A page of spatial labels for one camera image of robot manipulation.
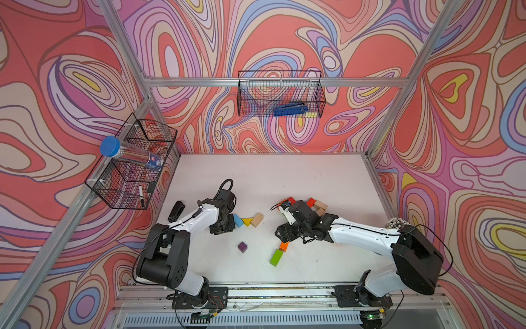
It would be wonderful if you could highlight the light blue long block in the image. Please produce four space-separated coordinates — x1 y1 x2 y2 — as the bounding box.
233 214 244 228

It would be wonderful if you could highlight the yellow triangle block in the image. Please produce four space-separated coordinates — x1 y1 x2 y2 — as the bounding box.
242 217 253 226

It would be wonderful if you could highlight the green block bottom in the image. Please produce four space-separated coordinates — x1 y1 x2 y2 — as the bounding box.
269 249 284 267

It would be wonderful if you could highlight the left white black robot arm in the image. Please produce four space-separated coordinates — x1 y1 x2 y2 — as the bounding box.
134 178 237 297

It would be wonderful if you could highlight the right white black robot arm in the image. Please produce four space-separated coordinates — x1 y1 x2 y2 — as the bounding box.
275 206 444 307

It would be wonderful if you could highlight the purple cube block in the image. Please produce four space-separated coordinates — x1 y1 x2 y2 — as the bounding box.
238 242 248 253

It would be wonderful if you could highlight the black stapler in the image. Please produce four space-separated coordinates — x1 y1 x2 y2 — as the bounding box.
167 200 186 223

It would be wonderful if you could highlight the cup of pencils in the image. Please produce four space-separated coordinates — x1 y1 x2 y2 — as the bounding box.
384 217 409 230

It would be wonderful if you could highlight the white marker in basket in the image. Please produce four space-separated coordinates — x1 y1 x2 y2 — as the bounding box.
138 185 145 208

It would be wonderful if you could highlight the blue black tool in basket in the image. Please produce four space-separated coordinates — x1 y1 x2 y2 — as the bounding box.
273 101 308 117

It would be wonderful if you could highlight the clear bottle blue cap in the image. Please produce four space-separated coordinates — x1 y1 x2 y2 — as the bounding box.
99 137 163 171

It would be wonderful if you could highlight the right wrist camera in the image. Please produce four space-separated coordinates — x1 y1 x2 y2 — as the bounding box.
278 205 296 225

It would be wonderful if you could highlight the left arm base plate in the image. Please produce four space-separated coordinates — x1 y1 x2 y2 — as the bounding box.
171 286 229 311

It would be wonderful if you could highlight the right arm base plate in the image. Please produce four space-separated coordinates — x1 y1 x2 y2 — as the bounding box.
331 285 393 309

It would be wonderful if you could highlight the left black wire basket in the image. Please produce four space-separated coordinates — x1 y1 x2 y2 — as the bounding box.
85 114 178 210

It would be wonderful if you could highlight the black wire basket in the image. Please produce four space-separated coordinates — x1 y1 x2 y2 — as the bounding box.
237 69 326 118
85 114 178 210

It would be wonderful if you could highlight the back black wire basket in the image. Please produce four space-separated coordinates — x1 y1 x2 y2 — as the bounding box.
237 69 326 118

